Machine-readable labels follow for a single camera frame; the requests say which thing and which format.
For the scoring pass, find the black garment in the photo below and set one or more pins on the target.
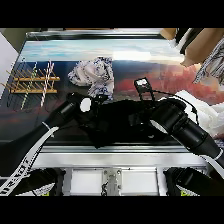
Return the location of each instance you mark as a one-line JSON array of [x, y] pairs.
[[116, 120]]

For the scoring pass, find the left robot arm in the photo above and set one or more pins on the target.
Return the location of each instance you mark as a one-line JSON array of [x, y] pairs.
[[23, 146]]

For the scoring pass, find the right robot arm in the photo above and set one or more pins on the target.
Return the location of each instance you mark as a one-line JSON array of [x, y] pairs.
[[190, 131]]

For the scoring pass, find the blue and white patterned garment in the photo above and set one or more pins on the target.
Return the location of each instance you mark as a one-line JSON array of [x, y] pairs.
[[96, 75]]

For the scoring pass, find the grey striped garment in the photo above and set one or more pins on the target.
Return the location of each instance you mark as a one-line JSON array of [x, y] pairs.
[[213, 65]]

